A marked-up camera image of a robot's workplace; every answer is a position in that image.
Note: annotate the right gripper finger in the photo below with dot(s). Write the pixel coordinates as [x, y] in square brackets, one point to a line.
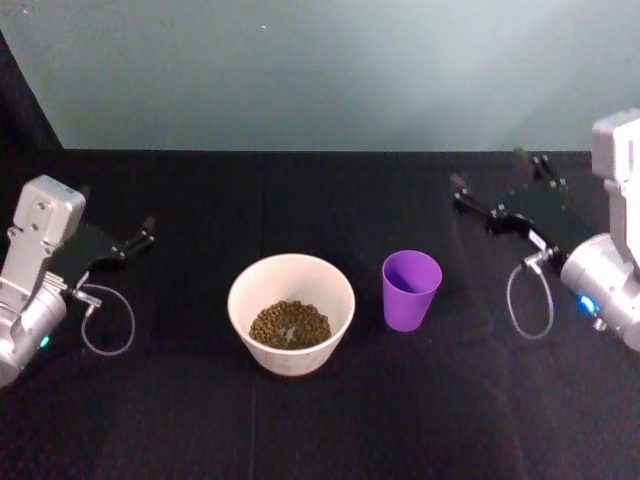
[542, 170]
[492, 212]

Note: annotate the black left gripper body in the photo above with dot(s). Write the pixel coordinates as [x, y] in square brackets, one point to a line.
[85, 250]

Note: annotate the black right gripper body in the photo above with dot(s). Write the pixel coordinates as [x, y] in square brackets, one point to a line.
[555, 220]

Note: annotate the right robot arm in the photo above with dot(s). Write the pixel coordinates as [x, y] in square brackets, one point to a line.
[600, 280]

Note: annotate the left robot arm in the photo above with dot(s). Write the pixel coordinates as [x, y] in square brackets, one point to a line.
[35, 240]

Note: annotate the purple plastic cup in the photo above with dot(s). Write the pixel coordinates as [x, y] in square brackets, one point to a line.
[407, 305]

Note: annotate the cream white bowl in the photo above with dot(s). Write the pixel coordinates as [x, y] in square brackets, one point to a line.
[295, 280]

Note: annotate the green-brown beans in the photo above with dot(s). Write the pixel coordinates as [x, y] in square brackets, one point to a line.
[290, 322]

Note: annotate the black table cloth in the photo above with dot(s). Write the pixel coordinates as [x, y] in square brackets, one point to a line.
[190, 425]

